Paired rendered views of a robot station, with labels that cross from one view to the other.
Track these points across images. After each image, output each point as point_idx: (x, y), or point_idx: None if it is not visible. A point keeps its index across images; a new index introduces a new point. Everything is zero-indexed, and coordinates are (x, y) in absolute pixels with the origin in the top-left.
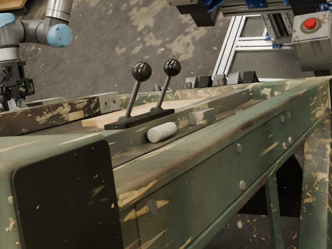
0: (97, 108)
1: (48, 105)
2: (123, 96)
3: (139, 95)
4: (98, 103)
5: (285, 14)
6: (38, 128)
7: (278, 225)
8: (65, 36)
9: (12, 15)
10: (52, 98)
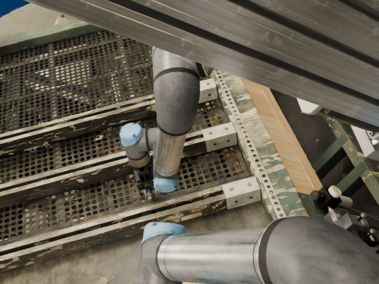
0: (222, 207)
1: (155, 218)
2: (266, 193)
3: (271, 213)
4: (224, 203)
5: None
6: (143, 232)
7: None
8: (167, 189)
9: (135, 138)
10: (224, 129)
